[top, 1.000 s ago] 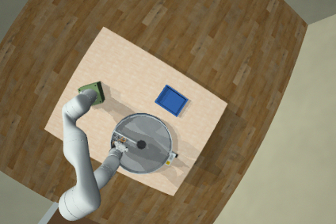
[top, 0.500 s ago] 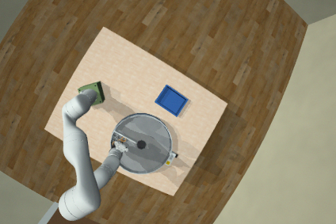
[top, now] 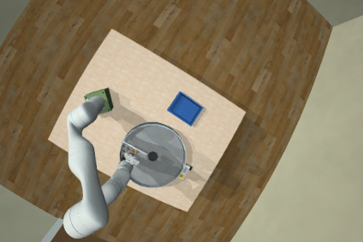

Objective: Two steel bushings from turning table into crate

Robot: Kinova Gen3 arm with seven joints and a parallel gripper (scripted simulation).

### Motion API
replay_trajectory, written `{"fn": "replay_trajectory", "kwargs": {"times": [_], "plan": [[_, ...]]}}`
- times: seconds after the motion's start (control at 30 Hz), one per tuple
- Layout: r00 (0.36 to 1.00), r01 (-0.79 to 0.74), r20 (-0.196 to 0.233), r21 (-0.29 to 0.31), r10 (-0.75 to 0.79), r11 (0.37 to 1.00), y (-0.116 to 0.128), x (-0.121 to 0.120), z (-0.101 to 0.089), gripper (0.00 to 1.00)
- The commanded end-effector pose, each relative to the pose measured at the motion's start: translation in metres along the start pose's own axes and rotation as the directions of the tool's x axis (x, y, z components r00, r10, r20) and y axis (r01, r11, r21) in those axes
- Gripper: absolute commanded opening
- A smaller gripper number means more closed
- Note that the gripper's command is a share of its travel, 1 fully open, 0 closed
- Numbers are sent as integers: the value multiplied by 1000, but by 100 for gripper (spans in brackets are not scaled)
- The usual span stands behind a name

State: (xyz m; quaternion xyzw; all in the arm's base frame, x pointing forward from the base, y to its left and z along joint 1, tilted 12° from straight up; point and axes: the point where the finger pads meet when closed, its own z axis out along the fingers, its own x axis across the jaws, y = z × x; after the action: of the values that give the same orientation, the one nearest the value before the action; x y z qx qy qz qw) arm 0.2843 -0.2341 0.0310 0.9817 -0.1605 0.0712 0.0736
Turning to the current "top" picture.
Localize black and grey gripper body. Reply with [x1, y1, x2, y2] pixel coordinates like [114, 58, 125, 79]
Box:
[118, 152, 140, 172]

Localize blue rectangular crate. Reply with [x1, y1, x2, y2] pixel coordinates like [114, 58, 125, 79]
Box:
[167, 91, 203, 127]

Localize grey round turning table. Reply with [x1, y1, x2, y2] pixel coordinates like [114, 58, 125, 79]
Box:
[119, 122, 193, 189]

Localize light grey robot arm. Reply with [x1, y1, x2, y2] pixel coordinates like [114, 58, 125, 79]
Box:
[63, 96, 131, 239]

